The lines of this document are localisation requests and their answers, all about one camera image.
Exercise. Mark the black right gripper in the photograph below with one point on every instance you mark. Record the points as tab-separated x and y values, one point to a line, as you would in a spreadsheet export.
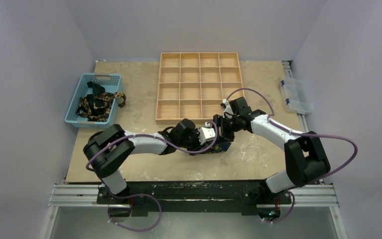
220	124

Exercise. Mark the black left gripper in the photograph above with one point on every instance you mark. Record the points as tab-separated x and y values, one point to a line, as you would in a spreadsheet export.
198	147

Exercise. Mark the blue floral tie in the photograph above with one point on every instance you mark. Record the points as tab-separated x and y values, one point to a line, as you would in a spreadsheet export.
219	147

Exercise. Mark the wooden compartment tray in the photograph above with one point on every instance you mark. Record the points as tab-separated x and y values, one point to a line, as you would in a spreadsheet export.
192	85

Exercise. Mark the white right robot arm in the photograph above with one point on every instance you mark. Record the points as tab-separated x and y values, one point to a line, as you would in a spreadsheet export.
305	157

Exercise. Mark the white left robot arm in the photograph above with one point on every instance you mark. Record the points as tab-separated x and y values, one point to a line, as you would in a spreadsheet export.
107	150

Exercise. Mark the clear plastic box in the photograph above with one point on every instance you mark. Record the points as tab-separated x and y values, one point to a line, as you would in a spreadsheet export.
294	96

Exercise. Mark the leopard print tie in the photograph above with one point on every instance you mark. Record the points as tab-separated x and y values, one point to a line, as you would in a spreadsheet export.
102	114

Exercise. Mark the blue plastic basket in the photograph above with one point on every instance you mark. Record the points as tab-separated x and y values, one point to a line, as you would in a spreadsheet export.
111	82

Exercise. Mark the black tie in basket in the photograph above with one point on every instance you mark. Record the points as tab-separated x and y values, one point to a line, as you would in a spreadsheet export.
94	99

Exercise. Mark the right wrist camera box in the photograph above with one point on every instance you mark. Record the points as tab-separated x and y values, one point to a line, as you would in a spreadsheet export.
227	110

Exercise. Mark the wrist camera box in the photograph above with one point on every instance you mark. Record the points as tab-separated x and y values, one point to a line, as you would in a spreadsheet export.
227	110
206	133

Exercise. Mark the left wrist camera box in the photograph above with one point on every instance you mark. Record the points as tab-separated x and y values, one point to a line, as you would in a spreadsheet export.
206	133

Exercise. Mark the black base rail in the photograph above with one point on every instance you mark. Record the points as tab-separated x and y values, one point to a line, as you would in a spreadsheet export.
246	197

